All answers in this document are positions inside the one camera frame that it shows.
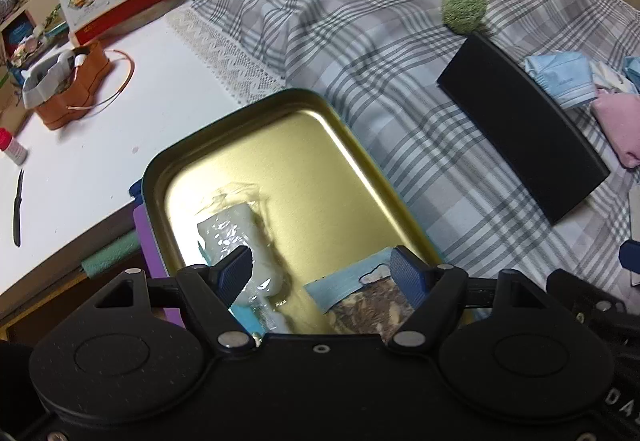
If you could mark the grey plaid blanket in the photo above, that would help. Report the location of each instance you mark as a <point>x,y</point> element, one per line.
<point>380,46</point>

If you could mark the white patterned cloth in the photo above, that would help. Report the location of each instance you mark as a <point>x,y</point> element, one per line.
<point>607,73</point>

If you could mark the green foam tube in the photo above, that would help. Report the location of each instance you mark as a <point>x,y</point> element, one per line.
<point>110,256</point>

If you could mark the black rectangular pad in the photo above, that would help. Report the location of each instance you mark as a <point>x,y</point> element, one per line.
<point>525,126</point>

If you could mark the blue snack packet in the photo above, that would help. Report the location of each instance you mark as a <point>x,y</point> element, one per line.
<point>350,293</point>

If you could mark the green round fuzzy pad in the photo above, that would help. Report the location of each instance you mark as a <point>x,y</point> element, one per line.
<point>464,7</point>

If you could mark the purple plastic board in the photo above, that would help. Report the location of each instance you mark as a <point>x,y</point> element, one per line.
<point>150,251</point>

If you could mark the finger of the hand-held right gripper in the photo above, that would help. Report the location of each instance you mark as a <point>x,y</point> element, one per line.
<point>630,255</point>
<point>585,296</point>

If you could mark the white lace cloth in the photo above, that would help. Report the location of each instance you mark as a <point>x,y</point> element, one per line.
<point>220,53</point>

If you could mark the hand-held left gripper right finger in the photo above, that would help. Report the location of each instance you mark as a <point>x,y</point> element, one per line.
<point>407,273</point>

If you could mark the blue face mask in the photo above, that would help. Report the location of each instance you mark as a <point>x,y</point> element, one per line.
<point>562,76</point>

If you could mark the brown leather bag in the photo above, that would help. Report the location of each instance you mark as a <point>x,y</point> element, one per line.
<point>75,96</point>

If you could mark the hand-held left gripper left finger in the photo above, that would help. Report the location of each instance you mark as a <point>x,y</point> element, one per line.
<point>235,273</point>

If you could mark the clear plastic white packet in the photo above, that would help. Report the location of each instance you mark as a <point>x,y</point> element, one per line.
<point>240,233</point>

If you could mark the gold metal tin tray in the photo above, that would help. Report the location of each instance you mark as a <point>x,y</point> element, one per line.
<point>300,171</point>

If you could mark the pink cloth pouch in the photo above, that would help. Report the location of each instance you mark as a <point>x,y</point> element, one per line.
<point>620,126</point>

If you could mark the black pen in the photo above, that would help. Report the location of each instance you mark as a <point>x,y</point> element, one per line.
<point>18,208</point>

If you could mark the red capped bottle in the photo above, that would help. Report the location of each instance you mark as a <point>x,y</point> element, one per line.
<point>12,146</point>

